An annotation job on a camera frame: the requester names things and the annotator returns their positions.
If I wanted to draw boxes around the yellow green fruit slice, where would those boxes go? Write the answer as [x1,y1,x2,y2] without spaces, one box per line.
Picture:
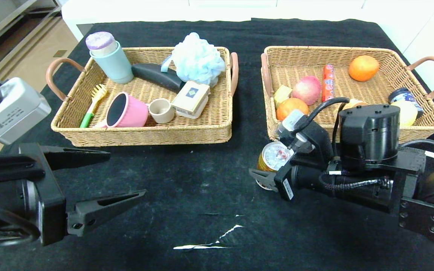
[274,85,293,108]

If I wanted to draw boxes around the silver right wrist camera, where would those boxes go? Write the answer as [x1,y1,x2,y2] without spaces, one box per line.
[277,109,315,154]

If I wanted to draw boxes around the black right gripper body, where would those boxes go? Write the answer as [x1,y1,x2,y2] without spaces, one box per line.
[274,159,327,201]

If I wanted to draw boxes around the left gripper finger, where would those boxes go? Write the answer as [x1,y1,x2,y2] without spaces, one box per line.
[66,189,147,237]
[42,145,111,171]

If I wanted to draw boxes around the light blue bath loofah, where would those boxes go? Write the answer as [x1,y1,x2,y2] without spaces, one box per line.
[161,32,226,88]

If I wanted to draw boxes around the orange sausage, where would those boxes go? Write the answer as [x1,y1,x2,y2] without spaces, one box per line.
[322,64,335,103]

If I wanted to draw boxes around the small beige mug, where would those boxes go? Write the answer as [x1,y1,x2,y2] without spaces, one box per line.
[148,98,175,124]

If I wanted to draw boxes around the black right camera cable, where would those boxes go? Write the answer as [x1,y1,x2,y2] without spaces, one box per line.
[292,97,350,137]

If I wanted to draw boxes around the orange fruit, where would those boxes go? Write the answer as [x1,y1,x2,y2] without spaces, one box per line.
[276,97,309,121]
[349,55,380,82]

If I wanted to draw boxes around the yellow brush green handle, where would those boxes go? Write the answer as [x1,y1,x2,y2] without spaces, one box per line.
[80,84,109,128]

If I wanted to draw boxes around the black camera cable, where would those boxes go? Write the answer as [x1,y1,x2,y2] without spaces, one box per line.
[292,97,350,137]
[0,196,41,249]

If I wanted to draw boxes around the black tablecloth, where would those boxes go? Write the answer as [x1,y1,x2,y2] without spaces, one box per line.
[0,18,434,271]

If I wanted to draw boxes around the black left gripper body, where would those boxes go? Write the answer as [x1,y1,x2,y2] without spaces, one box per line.
[0,143,67,247]

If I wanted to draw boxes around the teal plastic cup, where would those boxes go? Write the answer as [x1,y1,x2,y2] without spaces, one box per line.
[90,41,134,84]

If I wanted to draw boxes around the pink saucepan grey inside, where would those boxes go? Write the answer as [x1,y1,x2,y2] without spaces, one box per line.
[96,92,149,128]

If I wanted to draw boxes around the yellow lemon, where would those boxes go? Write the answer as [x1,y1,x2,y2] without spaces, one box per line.
[390,100,419,128]

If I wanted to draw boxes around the wicker basket brown handles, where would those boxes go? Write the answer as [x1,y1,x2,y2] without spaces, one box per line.
[261,46,434,144]
[46,46,239,146]

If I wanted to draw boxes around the blue white jar black lid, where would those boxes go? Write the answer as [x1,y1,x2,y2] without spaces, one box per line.
[388,87,425,117]

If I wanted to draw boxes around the dark grey curved brush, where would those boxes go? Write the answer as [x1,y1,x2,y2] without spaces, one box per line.
[131,62,185,92]

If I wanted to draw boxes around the red apple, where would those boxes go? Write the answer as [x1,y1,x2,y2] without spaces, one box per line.
[292,76,322,106]

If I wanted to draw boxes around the white low table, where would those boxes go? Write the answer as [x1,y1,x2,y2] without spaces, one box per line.
[62,0,385,43]

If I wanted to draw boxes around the black left camera cable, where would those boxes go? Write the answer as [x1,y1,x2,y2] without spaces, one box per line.
[0,196,41,249]

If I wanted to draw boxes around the beige bottle purple cap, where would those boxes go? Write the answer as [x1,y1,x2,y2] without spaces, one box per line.
[85,31,119,57]

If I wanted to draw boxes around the brown bread roll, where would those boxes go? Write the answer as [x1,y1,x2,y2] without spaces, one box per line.
[342,98,369,111]

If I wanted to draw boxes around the gold white card box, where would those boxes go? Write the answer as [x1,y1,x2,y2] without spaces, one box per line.
[171,80,211,116]

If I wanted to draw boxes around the gold drink can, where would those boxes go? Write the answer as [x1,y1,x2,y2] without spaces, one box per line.
[256,141,295,191]

